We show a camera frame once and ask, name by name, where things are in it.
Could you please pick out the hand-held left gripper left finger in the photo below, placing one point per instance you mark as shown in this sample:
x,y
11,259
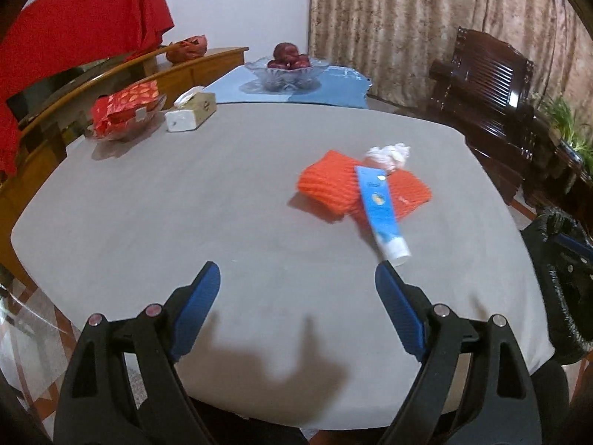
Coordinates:
x,y
199,306

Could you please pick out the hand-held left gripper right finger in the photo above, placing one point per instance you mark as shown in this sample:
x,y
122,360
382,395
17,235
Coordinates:
x,y
398,310

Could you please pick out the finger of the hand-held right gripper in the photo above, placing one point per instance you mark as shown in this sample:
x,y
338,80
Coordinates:
x,y
577,271
577,244

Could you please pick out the black trash bin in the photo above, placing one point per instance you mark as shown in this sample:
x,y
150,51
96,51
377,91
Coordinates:
x,y
551,296

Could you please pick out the blue toothpaste tube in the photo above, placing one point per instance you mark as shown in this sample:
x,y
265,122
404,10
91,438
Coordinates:
x,y
382,213

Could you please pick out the orange foam fruit net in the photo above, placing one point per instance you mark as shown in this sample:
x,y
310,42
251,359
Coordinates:
x,y
412,194
324,181

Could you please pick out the green potted plant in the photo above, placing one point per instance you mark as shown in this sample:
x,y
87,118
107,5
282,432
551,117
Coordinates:
x,y
570,125

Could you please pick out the crumpled white tissue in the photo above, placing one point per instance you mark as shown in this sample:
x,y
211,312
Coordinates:
x,y
389,155

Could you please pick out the glass side table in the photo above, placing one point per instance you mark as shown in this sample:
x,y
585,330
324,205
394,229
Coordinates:
x,y
32,333

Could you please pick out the dark wooden chair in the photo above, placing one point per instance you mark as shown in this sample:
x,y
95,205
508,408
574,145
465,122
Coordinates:
x,y
486,97

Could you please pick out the tissue box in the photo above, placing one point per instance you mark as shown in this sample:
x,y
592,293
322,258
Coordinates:
x,y
194,111

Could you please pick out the wooden sideboard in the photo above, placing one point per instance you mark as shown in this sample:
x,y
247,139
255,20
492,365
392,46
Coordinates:
x,y
28,185

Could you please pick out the red snack packet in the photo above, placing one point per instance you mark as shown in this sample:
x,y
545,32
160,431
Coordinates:
x,y
125,102

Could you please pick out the blue cloth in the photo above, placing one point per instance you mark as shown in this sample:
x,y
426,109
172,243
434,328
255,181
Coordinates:
x,y
338,88

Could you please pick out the glass fruit bowl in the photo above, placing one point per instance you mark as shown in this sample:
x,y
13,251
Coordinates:
x,y
287,79

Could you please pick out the red apple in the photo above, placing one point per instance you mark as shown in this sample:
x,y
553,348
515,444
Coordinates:
x,y
303,61
276,64
284,51

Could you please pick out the red plastic bag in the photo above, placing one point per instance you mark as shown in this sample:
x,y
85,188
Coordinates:
x,y
185,50

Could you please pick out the patterned beige curtain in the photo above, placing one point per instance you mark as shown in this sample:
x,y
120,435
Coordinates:
x,y
394,23

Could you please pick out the red cloth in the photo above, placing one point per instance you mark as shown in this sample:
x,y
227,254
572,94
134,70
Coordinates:
x,y
83,18

